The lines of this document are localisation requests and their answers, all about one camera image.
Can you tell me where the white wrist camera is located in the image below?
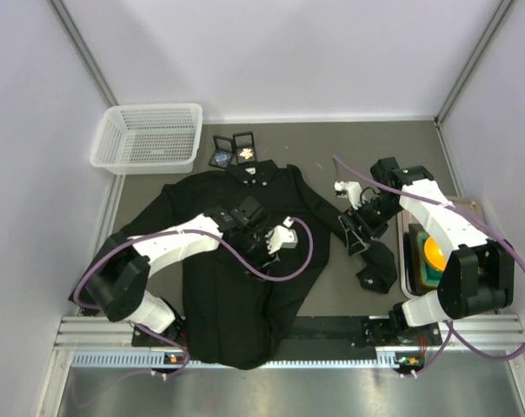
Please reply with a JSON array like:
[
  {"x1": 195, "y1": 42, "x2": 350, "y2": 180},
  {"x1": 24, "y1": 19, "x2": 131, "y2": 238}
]
[
  {"x1": 334, "y1": 181, "x2": 362, "y2": 209},
  {"x1": 265, "y1": 216, "x2": 298, "y2": 255}
]

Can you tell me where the black button shirt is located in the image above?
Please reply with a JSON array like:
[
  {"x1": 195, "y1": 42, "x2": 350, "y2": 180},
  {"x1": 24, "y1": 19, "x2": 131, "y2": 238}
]
[{"x1": 69, "y1": 159, "x2": 397, "y2": 371}]

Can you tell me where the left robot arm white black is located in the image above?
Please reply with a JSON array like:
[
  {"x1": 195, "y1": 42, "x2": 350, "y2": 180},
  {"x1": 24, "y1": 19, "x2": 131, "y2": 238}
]
[{"x1": 73, "y1": 197, "x2": 297, "y2": 340}]

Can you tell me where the aluminium rail frame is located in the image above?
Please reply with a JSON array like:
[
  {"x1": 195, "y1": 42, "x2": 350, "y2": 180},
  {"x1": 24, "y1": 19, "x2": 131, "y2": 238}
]
[{"x1": 37, "y1": 314, "x2": 525, "y2": 416}]

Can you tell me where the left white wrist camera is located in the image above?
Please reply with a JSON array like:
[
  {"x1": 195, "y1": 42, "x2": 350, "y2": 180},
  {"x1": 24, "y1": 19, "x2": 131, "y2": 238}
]
[{"x1": 265, "y1": 216, "x2": 298, "y2": 255}]

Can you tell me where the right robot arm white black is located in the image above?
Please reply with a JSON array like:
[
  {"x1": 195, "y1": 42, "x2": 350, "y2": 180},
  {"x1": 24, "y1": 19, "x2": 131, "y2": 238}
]
[{"x1": 334, "y1": 157, "x2": 515, "y2": 336}]

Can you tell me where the green black mat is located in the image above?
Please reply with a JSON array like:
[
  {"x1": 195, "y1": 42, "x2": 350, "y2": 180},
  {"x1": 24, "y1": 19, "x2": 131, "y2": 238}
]
[{"x1": 403, "y1": 223, "x2": 442, "y2": 296}]

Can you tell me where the metal tray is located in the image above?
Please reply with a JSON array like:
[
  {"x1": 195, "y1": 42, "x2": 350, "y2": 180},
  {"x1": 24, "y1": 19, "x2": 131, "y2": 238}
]
[{"x1": 395, "y1": 195, "x2": 502, "y2": 312}]

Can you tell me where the orange bowl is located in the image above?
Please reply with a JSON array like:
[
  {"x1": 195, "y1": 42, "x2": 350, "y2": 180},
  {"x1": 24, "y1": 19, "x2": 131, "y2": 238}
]
[{"x1": 423, "y1": 236, "x2": 447, "y2": 272}]

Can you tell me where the black box gold brooch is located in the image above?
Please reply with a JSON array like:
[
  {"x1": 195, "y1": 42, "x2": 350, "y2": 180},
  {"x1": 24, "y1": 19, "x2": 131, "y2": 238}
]
[{"x1": 232, "y1": 131, "x2": 257, "y2": 165}]

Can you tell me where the white perforated plastic basket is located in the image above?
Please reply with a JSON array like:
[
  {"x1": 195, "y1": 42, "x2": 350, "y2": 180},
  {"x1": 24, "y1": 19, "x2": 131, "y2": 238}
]
[{"x1": 90, "y1": 103, "x2": 203, "y2": 175}]

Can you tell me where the grey slotted cable duct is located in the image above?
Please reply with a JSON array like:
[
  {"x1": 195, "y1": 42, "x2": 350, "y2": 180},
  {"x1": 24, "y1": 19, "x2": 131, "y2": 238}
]
[{"x1": 72, "y1": 351, "x2": 422, "y2": 369}]

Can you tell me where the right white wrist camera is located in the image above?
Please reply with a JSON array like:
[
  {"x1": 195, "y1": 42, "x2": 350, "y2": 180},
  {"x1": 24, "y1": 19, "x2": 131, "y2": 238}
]
[{"x1": 334, "y1": 181, "x2": 362, "y2": 209}]

